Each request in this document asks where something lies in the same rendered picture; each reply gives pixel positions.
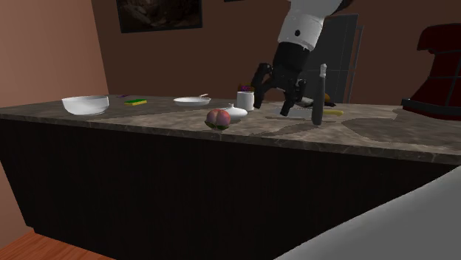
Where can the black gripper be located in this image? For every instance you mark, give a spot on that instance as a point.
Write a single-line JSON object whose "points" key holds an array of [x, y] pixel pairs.
{"points": [[290, 64]]}

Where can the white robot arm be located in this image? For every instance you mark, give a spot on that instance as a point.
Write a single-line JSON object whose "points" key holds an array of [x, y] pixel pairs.
{"points": [[306, 21]]}

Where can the purple and brown object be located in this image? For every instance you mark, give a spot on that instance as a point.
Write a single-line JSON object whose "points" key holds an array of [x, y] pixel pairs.
{"points": [[246, 88]]}

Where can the white mug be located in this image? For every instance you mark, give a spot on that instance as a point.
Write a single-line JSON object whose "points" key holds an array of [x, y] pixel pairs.
{"points": [[245, 101]]}

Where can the dark bottle with white top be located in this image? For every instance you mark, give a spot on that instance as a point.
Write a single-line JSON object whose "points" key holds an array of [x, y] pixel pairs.
{"points": [[318, 104]]}

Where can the flat white vase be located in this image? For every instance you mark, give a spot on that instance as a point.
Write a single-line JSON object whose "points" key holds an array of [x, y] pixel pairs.
{"points": [[236, 112]]}

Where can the black and orange object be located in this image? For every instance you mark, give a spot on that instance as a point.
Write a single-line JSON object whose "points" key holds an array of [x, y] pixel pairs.
{"points": [[327, 99]]}

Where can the yellow banana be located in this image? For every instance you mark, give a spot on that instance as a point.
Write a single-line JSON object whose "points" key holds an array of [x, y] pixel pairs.
{"points": [[334, 112]]}

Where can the pink peach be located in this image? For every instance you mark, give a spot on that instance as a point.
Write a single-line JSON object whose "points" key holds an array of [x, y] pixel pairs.
{"points": [[218, 118]]}

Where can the dark grey refrigerator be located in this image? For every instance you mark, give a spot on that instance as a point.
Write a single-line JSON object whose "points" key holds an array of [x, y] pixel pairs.
{"points": [[336, 54]]}

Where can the white spoon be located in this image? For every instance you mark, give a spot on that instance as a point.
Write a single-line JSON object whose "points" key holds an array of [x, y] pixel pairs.
{"points": [[204, 95]]}

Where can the white plate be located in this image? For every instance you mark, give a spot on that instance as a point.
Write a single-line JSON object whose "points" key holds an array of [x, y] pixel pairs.
{"points": [[191, 101]]}

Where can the dark kitchen counter cabinet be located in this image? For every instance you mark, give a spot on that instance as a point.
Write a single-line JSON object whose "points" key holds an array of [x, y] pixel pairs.
{"points": [[180, 194]]}

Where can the green and yellow sponge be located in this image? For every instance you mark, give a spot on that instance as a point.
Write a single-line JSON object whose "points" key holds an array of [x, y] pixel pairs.
{"points": [[135, 102]]}

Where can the small purple object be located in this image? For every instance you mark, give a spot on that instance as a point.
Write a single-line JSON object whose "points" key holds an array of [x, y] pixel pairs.
{"points": [[122, 96]]}

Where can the dark red appliance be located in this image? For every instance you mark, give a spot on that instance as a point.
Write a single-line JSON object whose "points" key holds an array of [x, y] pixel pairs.
{"points": [[437, 83]]}

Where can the grey block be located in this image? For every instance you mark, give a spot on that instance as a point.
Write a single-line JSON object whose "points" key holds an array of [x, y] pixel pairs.
{"points": [[396, 230]]}

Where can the white bowl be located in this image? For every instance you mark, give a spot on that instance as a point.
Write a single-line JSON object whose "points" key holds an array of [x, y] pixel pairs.
{"points": [[85, 104]]}

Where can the dark framed wall picture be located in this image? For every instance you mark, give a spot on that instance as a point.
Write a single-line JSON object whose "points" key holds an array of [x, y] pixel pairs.
{"points": [[158, 14]]}

